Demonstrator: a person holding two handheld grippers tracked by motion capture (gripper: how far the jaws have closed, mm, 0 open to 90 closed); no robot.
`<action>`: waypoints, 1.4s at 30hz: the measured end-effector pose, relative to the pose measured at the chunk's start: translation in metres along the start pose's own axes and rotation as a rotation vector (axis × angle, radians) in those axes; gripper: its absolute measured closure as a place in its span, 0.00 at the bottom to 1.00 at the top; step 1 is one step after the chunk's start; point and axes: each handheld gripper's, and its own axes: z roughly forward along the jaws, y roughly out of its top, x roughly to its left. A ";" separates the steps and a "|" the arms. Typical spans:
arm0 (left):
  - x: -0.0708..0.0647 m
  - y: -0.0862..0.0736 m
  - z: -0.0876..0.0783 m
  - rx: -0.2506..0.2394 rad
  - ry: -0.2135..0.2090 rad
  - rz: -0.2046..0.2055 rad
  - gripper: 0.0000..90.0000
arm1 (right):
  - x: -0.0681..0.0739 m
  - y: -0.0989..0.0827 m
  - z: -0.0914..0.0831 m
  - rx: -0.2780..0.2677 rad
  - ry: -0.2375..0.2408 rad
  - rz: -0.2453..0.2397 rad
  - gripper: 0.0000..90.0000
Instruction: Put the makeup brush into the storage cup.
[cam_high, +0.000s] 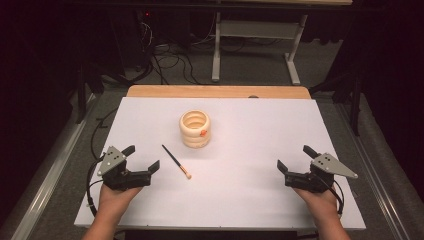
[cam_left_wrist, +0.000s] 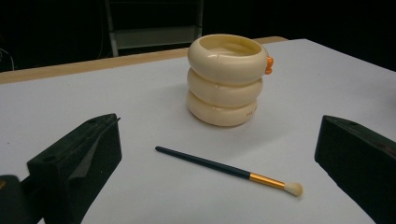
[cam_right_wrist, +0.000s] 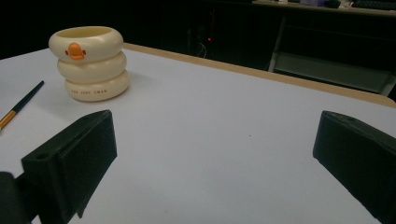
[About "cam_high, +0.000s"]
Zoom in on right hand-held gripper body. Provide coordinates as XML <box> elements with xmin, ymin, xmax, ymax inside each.
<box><xmin>284</xmin><ymin>152</ymin><xmax>359</xmax><ymax>194</ymax></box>

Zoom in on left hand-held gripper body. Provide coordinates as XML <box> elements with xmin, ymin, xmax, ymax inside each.
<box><xmin>97</xmin><ymin>145</ymin><xmax>153</xmax><ymax>192</ymax></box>

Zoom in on black-handled makeup brush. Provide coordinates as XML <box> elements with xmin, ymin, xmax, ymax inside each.
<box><xmin>161</xmin><ymin>144</ymin><xmax>193</xmax><ymax>180</ymax></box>

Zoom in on person's left hand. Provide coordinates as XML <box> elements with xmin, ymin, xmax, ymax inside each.
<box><xmin>98</xmin><ymin>184</ymin><xmax>144</xmax><ymax>219</ymax></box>

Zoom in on person's right hand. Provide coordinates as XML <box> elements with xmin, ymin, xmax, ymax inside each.
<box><xmin>293</xmin><ymin>187</ymin><xmax>339</xmax><ymax>223</ymax></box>

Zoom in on white table board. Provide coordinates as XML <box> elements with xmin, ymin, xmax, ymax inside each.
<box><xmin>73</xmin><ymin>96</ymin><xmax>367</xmax><ymax>231</ymax></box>

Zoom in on cream ribbed round holder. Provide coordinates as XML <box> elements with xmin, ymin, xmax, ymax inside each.
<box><xmin>179</xmin><ymin>109</ymin><xmax>212</xmax><ymax>149</ymax></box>

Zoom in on black metal stand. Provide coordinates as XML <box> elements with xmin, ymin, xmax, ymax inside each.
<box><xmin>75</xmin><ymin>63</ymin><xmax>105</xmax><ymax>125</ymax></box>
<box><xmin>309</xmin><ymin>66</ymin><xmax>365</xmax><ymax>137</ymax></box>

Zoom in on wooden table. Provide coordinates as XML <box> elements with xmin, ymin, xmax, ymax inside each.
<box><xmin>126</xmin><ymin>84</ymin><xmax>312</xmax><ymax>100</ymax></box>

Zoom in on black computer tower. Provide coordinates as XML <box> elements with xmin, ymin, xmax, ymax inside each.
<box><xmin>109</xmin><ymin>9</ymin><xmax>155</xmax><ymax>72</ymax></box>

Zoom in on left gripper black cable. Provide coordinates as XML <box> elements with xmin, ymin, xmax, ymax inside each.
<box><xmin>85</xmin><ymin>155</ymin><xmax>108</xmax><ymax>218</ymax></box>

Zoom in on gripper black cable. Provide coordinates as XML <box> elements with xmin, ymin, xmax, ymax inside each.
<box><xmin>328</xmin><ymin>179</ymin><xmax>345</xmax><ymax>217</ymax></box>
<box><xmin>85</xmin><ymin>155</ymin><xmax>108</xmax><ymax>218</ymax></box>

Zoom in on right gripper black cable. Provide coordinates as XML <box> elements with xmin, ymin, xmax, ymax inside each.
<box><xmin>328</xmin><ymin>179</ymin><xmax>345</xmax><ymax>217</ymax></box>

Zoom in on black floor cable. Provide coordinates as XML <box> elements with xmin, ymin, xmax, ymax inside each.
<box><xmin>90</xmin><ymin>106</ymin><xmax>119</xmax><ymax>161</ymax></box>

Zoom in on grey metal floor rail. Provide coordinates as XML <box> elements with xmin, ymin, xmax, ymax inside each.
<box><xmin>335</xmin><ymin>102</ymin><xmax>412</xmax><ymax>240</ymax></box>
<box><xmin>9</xmin><ymin>93</ymin><xmax>98</xmax><ymax>240</ymax></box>

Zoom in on tangle of black floor cables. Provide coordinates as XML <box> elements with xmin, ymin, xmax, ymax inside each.
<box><xmin>134</xmin><ymin>19</ymin><xmax>203</xmax><ymax>86</ymax></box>

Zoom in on white metal desk frame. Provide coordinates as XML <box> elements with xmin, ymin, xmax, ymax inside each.
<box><xmin>211</xmin><ymin>11</ymin><xmax>309</xmax><ymax>86</ymax></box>

